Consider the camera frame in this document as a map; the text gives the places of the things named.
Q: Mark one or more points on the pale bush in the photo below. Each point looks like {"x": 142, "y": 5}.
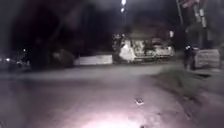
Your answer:
{"x": 127, "y": 51}

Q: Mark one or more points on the person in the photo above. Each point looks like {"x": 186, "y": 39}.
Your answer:
{"x": 188, "y": 56}

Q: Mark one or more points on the pale wall block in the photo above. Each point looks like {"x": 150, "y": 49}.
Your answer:
{"x": 207, "y": 58}

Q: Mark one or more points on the pale building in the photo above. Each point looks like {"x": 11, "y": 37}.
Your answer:
{"x": 146, "y": 45}

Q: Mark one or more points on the grey asphalt road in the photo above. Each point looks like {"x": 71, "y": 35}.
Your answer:
{"x": 100, "y": 96}

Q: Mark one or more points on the large dark tree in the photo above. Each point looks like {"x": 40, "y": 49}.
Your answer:
{"x": 50, "y": 33}

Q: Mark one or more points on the low white wall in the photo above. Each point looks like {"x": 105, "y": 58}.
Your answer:
{"x": 93, "y": 60}

